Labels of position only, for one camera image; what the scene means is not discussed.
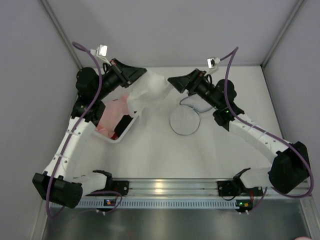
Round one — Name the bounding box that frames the white bra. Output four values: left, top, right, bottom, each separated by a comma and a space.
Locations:
126, 70, 173, 117

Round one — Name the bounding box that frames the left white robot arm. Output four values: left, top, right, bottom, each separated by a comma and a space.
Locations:
32, 58, 147, 209

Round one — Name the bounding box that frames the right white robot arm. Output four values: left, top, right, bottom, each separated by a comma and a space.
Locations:
168, 68, 311, 195

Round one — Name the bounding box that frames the round mesh laundry bag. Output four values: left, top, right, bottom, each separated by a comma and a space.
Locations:
169, 95, 213, 136

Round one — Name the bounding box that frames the pink garment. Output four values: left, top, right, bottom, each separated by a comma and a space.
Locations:
95, 94, 130, 139

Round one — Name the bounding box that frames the white plastic basket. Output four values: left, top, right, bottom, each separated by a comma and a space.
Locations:
93, 115, 138, 144

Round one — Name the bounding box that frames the black garment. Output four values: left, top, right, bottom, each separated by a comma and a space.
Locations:
114, 115, 133, 138

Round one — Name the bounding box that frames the red garment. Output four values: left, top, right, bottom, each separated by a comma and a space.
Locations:
111, 133, 118, 140

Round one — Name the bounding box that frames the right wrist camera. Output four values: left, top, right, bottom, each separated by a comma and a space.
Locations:
206, 57, 221, 75

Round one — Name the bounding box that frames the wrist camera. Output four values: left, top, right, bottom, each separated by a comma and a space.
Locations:
206, 57, 221, 75
90, 44, 111, 65

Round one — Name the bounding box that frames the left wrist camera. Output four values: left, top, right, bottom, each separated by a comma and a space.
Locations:
90, 44, 111, 65

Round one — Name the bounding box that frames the left aluminium frame post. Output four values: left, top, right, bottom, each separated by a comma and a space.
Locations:
38, 0, 83, 70

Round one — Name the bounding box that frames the aluminium frame post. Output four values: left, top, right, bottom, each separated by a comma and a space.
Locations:
260, 0, 307, 70
38, 0, 83, 70

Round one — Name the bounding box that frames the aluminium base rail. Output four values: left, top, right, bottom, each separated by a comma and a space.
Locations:
41, 177, 313, 199

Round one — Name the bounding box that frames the slotted cable duct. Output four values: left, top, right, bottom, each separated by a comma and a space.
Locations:
76, 198, 252, 209

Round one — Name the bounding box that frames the right aluminium frame post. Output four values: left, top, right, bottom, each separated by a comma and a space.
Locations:
260, 0, 307, 70

